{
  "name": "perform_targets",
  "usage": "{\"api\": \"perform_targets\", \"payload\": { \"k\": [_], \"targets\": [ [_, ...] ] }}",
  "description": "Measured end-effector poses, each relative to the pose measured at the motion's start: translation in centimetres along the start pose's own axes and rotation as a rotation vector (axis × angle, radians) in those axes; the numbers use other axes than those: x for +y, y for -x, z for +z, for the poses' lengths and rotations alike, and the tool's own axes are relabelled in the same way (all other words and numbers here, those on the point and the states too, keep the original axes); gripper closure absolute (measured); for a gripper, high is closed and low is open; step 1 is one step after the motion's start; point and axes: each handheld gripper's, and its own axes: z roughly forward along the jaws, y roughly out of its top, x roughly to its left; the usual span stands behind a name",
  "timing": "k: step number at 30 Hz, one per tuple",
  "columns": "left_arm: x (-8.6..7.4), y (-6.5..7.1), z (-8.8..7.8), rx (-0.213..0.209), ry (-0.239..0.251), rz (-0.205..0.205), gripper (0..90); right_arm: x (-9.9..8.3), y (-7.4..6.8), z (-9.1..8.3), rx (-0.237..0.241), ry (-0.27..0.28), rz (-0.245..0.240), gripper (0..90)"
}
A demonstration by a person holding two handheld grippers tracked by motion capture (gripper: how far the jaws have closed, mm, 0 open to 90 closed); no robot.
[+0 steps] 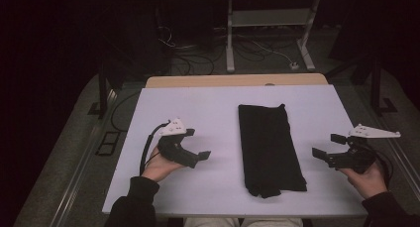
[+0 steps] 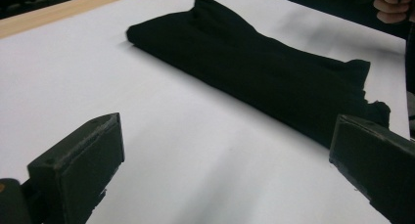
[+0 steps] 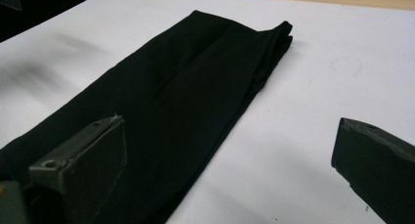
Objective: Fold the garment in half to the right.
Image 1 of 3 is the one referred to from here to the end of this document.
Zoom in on person's leg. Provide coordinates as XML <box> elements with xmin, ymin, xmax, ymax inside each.
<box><xmin>243</xmin><ymin>217</ymin><xmax>304</xmax><ymax>227</ymax></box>
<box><xmin>183</xmin><ymin>217</ymin><xmax>241</xmax><ymax>227</ymax></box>

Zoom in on white floor cable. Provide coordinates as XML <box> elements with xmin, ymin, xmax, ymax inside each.
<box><xmin>252</xmin><ymin>38</ymin><xmax>295</xmax><ymax>66</ymax></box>

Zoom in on black t-shirt with white print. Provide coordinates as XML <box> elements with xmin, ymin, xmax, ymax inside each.
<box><xmin>237</xmin><ymin>103</ymin><xmax>308</xmax><ymax>199</ymax></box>

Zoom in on person's left leg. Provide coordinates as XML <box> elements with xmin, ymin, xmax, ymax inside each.
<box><xmin>183</xmin><ymin>217</ymin><xmax>241</xmax><ymax>227</ymax></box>

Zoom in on white metal desk frame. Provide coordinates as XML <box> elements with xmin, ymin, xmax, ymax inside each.
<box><xmin>213</xmin><ymin>0</ymin><xmax>322</xmax><ymax>73</ymax></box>

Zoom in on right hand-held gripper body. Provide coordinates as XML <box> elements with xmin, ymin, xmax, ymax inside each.
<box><xmin>330</xmin><ymin>123</ymin><xmax>402</xmax><ymax>174</ymax></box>

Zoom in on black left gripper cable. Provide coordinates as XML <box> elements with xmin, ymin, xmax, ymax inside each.
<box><xmin>139</xmin><ymin>120</ymin><xmax>171</xmax><ymax>176</ymax></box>

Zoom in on tangle of black floor cables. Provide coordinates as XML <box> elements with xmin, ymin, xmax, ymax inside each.
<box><xmin>157</xmin><ymin>24</ymin><xmax>291</xmax><ymax>76</ymax></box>

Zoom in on person's right leg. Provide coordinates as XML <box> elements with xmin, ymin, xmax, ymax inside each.
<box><xmin>243</xmin><ymin>217</ymin><xmax>304</xmax><ymax>227</ymax></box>

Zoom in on metal floor rail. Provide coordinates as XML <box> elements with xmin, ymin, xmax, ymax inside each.
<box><xmin>49</xmin><ymin>87</ymin><xmax>118</xmax><ymax>227</ymax></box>
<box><xmin>355</xmin><ymin>86</ymin><xmax>420</xmax><ymax>201</ymax></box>

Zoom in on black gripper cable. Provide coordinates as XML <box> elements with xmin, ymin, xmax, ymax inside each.
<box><xmin>372</xmin><ymin>151</ymin><xmax>394</xmax><ymax>190</ymax></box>
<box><xmin>139</xmin><ymin>120</ymin><xmax>171</xmax><ymax>176</ymax></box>

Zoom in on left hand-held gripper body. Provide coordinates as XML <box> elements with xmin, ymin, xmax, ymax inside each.
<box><xmin>157</xmin><ymin>117</ymin><xmax>196</xmax><ymax>170</ymax></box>

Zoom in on person's left hand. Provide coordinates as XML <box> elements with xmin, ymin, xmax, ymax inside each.
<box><xmin>141</xmin><ymin>146</ymin><xmax>186</xmax><ymax>183</ymax></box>

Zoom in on thin black floor cable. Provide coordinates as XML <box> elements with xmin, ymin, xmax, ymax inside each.
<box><xmin>110</xmin><ymin>90</ymin><xmax>143</xmax><ymax>133</ymax></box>

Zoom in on black metal stand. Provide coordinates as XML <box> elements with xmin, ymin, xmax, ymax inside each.
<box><xmin>325</xmin><ymin>52</ymin><xmax>399</xmax><ymax>117</ymax></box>
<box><xmin>88</xmin><ymin>59</ymin><xmax>128</xmax><ymax>120</ymax></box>

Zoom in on person's right hand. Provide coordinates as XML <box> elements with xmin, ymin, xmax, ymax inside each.
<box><xmin>338</xmin><ymin>161</ymin><xmax>389</xmax><ymax>200</ymax></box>

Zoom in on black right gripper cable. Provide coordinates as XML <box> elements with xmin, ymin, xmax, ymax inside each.
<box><xmin>372</xmin><ymin>151</ymin><xmax>394</xmax><ymax>190</ymax></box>

